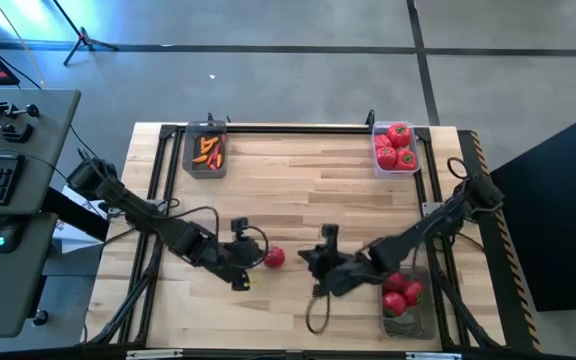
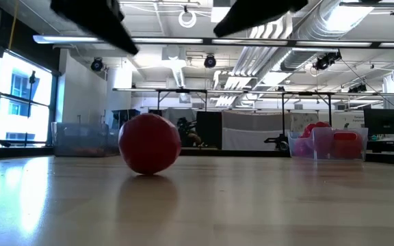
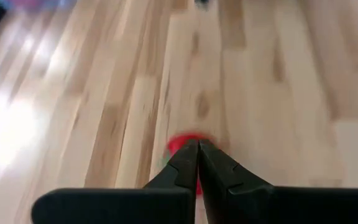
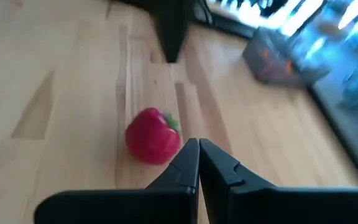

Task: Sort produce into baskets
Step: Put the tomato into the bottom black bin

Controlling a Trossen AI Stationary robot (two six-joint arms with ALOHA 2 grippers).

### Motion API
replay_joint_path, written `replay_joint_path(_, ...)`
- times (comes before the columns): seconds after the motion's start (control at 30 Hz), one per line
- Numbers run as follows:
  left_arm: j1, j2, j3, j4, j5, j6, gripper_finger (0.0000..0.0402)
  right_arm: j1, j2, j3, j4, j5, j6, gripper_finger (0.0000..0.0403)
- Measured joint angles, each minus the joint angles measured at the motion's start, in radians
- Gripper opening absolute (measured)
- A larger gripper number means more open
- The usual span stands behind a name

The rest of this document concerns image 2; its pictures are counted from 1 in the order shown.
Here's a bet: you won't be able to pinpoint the yellow rope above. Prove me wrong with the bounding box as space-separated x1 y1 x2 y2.
8 5 19 51

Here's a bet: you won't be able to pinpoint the clear left plastic bin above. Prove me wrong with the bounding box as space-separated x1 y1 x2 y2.
51 122 121 158

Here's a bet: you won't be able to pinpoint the bar clamp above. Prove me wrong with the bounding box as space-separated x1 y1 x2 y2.
264 134 289 152

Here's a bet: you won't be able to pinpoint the red bell pepper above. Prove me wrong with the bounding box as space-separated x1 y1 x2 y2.
293 137 315 158
330 131 364 159
301 121 332 138

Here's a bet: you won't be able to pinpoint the person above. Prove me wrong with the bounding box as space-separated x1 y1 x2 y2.
177 117 204 147

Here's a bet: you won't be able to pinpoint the black tripod stand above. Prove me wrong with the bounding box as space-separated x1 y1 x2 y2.
25 70 38 148

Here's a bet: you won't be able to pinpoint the black metal gantry frame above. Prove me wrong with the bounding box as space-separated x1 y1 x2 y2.
280 90 334 137
155 87 209 112

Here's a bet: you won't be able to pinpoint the black aluminium table frame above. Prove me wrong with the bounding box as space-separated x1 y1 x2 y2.
0 146 394 163

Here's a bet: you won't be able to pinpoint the black panel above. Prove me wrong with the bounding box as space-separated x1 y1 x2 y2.
195 111 224 150

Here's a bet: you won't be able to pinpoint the red tomato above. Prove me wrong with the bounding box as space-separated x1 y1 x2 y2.
118 113 182 176

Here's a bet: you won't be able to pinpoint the white printed board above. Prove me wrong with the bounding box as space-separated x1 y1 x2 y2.
332 111 365 130

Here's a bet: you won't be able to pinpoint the black ceiling spotlight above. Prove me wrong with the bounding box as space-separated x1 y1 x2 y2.
90 57 104 73
203 53 218 70

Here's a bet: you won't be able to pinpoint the white coiled cable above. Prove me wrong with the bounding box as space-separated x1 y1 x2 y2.
178 10 198 29

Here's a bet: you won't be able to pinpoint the black monitor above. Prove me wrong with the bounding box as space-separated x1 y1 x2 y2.
363 108 394 136

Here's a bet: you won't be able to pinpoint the silver ventilation duct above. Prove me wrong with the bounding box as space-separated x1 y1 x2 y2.
278 0 376 72

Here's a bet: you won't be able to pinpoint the white ceiling pipes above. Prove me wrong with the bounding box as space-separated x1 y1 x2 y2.
233 15 293 78

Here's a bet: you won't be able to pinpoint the black track light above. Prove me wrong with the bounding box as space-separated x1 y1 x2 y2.
347 83 368 94
312 50 343 72

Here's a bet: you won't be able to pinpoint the large window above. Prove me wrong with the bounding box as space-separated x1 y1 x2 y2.
0 51 53 148

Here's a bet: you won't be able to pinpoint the overhead light bar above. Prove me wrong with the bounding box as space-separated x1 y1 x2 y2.
32 33 394 49

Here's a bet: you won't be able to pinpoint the clear plastic bin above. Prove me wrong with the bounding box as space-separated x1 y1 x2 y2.
287 126 369 161
51 122 121 158

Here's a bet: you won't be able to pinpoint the gray curtain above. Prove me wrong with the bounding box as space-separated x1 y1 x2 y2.
161 107 198 120

